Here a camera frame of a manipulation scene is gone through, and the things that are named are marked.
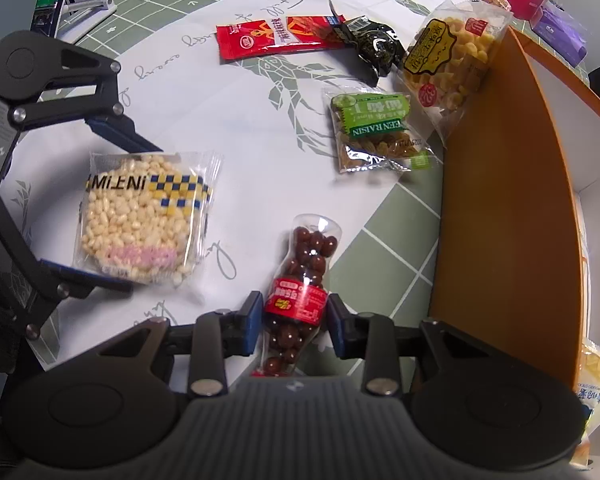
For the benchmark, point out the white phone stand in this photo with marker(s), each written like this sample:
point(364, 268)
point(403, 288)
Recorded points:
point(92, 5)

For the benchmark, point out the purple tissue pack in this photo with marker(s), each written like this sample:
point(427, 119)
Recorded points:
point(560, 30)

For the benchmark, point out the chocolate bean bottle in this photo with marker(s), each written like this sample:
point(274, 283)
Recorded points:
point(300, 260)

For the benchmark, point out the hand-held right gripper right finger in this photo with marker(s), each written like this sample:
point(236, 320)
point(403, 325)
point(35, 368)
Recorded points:
point(337, 325)

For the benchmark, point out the orange cardboard box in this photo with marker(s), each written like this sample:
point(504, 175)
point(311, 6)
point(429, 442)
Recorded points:
point(510, 210)

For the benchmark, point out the dark green snack packet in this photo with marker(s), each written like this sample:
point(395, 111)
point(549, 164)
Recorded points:
point(375, 45)

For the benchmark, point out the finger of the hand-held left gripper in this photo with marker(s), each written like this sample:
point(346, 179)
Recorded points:
point(80, 274)
point(125, 132)

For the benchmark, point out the yellow waffle snack packet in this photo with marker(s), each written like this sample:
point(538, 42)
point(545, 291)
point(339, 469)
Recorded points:
point(450, 60)

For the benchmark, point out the green raisin packet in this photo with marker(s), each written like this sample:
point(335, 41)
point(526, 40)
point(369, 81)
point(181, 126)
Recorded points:
point(375, 125)

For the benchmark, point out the puffed rice cake packet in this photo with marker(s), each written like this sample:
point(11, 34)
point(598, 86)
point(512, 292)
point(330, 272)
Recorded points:
point(140, 210)

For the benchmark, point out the red snack packet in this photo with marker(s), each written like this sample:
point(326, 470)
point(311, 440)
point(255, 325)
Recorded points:
point(275, 35)

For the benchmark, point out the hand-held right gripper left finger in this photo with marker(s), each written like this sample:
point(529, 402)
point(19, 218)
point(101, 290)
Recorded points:
point(252, 320)

